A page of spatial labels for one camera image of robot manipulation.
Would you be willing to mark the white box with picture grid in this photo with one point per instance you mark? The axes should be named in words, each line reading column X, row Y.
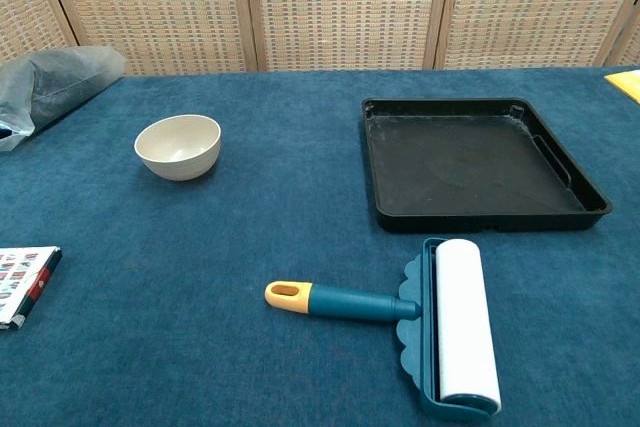
column 25, row 282

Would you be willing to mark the blue table cloth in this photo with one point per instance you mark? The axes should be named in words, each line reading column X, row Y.
column 200, row 247

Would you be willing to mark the white round bowl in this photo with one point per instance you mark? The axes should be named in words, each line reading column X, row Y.
column 177, row 147

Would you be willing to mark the yellow and white booklet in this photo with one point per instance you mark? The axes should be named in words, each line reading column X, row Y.
column 627, row 82

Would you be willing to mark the clear plastic bag dark contents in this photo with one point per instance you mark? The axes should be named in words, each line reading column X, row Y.
column 55, row 82

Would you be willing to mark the woven wooden folding screen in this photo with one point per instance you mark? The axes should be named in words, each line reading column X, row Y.
column 340, row 7

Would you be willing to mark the black square plastic tray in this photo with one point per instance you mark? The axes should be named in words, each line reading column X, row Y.
column 475, row 167

